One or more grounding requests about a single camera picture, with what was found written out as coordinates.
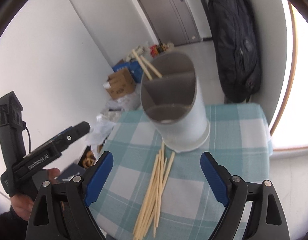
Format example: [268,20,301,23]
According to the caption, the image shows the left hand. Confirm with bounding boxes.
[10,168,61,221]

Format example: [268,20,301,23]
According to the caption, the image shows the dark blue shoe box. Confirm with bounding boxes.
[56,163,86,183]

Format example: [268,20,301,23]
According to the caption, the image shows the teal plaid tablecloth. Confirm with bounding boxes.
[90,103,272,239]

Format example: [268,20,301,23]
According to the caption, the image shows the white plastic bag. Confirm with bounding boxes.
[86,92,140,157]

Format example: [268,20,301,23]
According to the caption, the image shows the brown cardboard box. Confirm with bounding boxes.
[103,67,136,100]

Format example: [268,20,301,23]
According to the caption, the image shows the white grey utensil holder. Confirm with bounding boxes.
[140,51,210,153]

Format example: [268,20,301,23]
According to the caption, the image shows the blue cardboard box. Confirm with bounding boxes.
[112,60,143,83]

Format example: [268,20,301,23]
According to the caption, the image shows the beige cloth bag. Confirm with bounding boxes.
[125,46,149,62]

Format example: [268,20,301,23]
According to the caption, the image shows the red yellow shopping bag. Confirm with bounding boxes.
[150,43,166,57]

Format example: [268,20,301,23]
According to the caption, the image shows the beige plastic bag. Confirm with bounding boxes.
[163,42,175,51]

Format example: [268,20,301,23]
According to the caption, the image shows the black backpack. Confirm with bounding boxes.
[208,0,262,103]

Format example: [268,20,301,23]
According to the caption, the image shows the grey door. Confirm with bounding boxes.
[138,0,200,46]

